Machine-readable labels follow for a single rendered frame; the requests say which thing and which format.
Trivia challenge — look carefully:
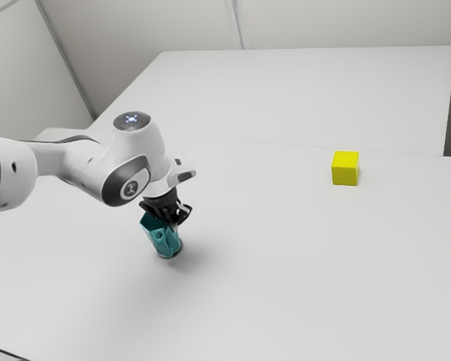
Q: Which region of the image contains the teal faceted mug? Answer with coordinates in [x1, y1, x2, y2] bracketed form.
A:
[139, 211, 183, 260]

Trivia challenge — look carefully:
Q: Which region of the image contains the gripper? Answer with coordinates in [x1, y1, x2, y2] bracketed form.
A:
[138, 189, 193, 236]

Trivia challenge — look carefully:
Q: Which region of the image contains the yellow block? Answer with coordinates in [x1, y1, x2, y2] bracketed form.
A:
[330, 150, 361, 187]

